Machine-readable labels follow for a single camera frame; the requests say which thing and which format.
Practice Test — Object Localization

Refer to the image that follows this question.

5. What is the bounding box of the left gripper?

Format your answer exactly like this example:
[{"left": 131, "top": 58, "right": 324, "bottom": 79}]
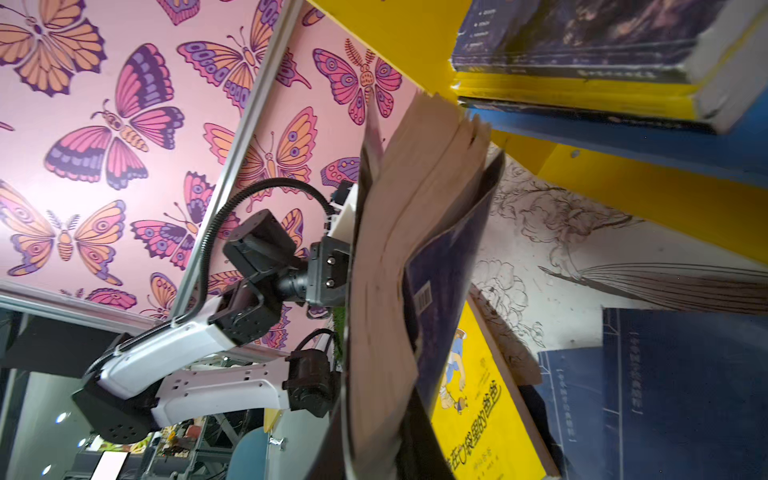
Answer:
[{"left": 305, "top": 236, "right": 351, "bottom": 308}]

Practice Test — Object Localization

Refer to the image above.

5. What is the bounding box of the dark purple portrait book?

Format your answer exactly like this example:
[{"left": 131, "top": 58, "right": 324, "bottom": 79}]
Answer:
[{"left": 450, "top": 0, "right": 767, "bottom": 84}]

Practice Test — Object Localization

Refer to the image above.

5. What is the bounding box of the yellow cartoon boy book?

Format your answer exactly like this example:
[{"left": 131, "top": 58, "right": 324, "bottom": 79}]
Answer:
[{"left": 451, "top": 17, "right": 767, "bottom": 135}]

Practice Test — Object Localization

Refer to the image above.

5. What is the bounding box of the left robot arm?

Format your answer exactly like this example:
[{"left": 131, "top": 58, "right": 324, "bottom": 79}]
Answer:
[{"left": 72, "top": 210, "right": 351, "bottom": 444}]

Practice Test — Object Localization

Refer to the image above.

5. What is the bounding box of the green artificial grass mat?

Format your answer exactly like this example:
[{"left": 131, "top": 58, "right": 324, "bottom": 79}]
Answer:
[{"left": 331, "top": 306, "right": 347, "bottom": 362}]

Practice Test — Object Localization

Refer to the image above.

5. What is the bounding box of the yellow cartoon book bottom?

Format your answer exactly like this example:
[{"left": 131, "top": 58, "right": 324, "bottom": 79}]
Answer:
[{"left": 431, "top": 297, "right": 561, "bottom": 480}]

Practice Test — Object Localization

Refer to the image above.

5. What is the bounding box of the navy blue book middle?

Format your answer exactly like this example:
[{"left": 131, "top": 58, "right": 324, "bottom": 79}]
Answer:
[{"left": 534, "top": 347, "right": 605, "bottom": 479}]

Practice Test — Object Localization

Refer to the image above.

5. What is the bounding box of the navy blue book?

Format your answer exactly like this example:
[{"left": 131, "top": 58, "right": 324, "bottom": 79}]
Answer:
[
  {"left": 534, "top": 347, "right": 605, "bottom": 479},
  {"left": 602, "top": 308, "right": 767, "bottom": 479}
]

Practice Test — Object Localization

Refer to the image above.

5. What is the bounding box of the navy blue book right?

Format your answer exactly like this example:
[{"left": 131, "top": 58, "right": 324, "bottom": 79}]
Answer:
[{"left": 602, "top": 308, "right": 767, "bottom": 479}]

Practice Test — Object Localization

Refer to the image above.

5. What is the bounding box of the yellow pink blue bookshelf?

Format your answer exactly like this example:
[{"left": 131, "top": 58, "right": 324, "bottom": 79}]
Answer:
[{"left": 308, "top": 0, "right": 768, "bottom": 265}]

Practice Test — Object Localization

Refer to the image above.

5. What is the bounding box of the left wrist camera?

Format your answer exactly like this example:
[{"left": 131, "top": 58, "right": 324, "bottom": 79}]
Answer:
[{"left": 327, "top": 180, "right": 359, "bottom": 244}]

